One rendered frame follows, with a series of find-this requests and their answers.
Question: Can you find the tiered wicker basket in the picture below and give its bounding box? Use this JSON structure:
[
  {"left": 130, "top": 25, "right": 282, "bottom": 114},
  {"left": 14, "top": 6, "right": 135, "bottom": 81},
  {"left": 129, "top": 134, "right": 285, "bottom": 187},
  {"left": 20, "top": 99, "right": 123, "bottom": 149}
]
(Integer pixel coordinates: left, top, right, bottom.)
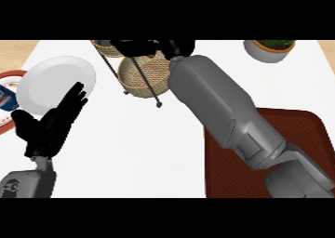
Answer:
[{"left": 90, "top": 39, "right": 173, "bottom": 109}]

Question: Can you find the brown rectangular tray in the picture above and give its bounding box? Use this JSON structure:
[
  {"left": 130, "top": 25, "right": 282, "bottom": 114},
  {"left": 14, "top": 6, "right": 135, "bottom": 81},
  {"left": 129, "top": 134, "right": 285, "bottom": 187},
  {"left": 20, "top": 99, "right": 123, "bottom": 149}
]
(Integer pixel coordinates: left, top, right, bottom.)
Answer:
[{"left": 204, "top": 107, "right": 335, "bottom": 199}]

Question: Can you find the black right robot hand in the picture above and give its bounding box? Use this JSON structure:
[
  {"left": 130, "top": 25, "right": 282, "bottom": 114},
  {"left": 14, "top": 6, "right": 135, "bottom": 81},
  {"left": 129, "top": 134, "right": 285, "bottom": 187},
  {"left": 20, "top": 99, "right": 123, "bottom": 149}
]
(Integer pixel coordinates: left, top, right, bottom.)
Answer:
[{"left": 110, "top": 39, "right": 197, "bottom": 59}]

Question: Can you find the red rimmed patterned plate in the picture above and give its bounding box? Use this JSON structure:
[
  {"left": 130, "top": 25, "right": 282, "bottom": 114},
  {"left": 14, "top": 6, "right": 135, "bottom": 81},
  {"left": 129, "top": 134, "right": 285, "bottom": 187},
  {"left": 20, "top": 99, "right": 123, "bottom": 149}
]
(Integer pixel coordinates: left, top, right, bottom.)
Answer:
[{"left": 0, "top": 70, "right": 30, "bottom": 139}]

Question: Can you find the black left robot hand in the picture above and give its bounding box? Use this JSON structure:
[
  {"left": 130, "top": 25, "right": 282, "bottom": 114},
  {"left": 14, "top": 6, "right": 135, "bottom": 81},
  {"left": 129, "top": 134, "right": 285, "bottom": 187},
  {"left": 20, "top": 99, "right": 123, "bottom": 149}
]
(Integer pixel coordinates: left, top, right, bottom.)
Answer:
[{"left": 11, "top": 81, "right": 90, "bottom": 159}]

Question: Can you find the potted plant in white pot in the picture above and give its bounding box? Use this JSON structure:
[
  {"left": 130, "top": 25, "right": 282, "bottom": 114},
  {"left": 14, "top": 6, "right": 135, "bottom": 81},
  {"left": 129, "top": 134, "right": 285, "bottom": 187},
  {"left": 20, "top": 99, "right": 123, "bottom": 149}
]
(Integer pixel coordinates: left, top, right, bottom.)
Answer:
[{"left": 243, "top": 39, "right": 297, "bottom": 64}]

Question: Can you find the white round plate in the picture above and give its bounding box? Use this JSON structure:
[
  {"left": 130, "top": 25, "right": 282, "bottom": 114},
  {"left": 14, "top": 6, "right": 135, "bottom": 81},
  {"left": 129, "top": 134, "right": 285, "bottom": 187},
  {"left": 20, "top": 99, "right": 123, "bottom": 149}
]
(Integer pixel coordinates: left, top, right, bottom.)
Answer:
[{"left": 15, "top": 55, "right": 98, "bottom": 116}]

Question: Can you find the blue soda can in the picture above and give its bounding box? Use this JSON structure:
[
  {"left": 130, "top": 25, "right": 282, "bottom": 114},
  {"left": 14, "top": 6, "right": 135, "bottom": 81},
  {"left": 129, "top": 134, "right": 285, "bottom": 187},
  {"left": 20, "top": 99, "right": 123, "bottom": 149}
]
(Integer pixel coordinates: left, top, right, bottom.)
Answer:
[{"left": 0, "top": 83, "right": 21, "bottom": 112}]

